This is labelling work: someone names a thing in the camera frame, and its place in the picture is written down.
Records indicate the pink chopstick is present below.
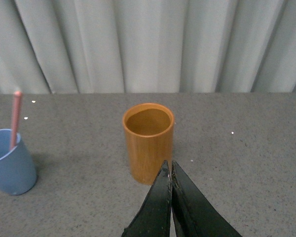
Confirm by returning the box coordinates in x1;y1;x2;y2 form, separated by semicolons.
9;91;23;150

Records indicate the blue plastic cup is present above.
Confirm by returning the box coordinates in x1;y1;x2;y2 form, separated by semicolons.
0;129;37;196

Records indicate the white pleated curtain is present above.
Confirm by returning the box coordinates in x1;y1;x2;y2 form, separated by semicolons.
0;0;296;94

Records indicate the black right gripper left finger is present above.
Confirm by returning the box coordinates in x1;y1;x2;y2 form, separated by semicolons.
122;160;172;237

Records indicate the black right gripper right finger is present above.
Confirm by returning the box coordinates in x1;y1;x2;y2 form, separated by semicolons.
172;160;241;237

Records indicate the bamboo chopstick holder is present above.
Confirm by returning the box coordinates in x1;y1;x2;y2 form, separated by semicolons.
122;103;175;185

